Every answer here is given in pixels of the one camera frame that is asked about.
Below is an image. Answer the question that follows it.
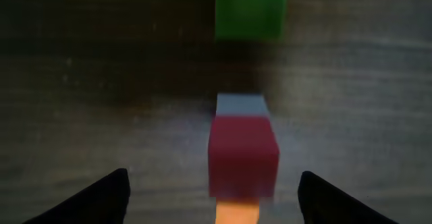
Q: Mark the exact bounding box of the orange cube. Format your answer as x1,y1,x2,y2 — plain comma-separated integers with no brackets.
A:
215,197,261,224

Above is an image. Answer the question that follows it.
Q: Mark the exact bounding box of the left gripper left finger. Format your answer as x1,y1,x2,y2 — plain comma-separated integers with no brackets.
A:
22,168,132,224

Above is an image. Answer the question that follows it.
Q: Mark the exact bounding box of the green cube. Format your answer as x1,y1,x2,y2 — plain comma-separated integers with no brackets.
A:
214,0,290,41

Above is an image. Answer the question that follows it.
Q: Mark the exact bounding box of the white cube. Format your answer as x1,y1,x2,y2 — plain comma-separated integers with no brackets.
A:
215,93,270,117

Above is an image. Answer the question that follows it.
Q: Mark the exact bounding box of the red cube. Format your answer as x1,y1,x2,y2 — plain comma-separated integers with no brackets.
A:
207,115,281,198

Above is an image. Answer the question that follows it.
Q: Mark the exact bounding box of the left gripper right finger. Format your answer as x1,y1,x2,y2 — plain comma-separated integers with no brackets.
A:
297,170,401,224

